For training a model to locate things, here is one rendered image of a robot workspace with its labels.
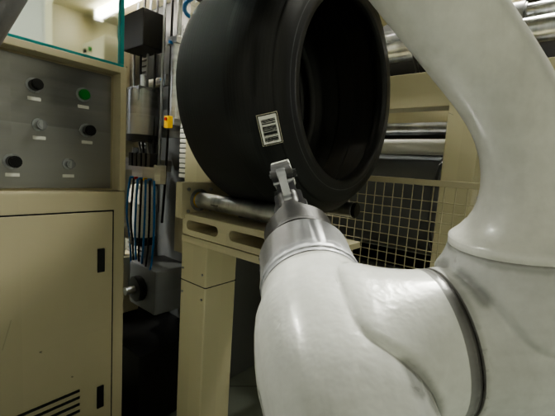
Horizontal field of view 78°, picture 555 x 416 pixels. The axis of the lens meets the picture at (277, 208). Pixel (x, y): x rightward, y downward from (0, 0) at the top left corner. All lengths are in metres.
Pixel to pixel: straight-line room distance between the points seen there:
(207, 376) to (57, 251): 0.60
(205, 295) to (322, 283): 0.90
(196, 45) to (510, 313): 0.70
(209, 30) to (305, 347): 0.67
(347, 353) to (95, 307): 1.06
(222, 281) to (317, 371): 0.96
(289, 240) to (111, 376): 1.11
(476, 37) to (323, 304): 0.18
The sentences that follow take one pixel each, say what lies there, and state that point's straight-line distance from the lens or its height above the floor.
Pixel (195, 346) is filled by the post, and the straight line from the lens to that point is 1.22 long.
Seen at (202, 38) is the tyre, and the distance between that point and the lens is 0.78.
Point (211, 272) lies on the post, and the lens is 1.10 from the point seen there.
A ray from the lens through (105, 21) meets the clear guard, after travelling 1.23.
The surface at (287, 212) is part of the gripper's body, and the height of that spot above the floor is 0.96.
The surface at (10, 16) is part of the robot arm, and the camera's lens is 0.33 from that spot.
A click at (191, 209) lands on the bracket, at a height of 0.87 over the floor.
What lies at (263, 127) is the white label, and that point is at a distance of 0.66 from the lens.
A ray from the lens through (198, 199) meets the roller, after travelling 0.96.
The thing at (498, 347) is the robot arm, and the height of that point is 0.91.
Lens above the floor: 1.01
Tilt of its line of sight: 7 degrees down
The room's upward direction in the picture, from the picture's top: 4 degrees clockwise
